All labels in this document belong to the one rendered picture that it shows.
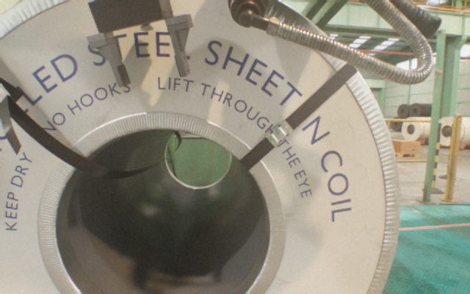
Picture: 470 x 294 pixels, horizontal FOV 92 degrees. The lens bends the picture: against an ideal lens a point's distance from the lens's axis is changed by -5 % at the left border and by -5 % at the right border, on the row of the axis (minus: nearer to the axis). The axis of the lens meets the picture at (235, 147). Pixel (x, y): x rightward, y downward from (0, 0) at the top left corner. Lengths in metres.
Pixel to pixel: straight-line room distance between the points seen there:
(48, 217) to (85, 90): 0.30
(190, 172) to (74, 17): 2.64
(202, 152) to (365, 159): 2.56
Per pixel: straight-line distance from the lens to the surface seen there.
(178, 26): 0.46
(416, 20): 0.53
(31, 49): 0.68
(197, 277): 0.89
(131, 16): 0.49
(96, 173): 0.64
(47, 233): 0.71
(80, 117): 0.61
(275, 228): 0.61
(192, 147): 3.06
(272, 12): 0.60
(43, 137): 0.61
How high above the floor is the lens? 1.05
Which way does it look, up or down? 6 degrees down
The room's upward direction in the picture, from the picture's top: 1 degrees clockwise
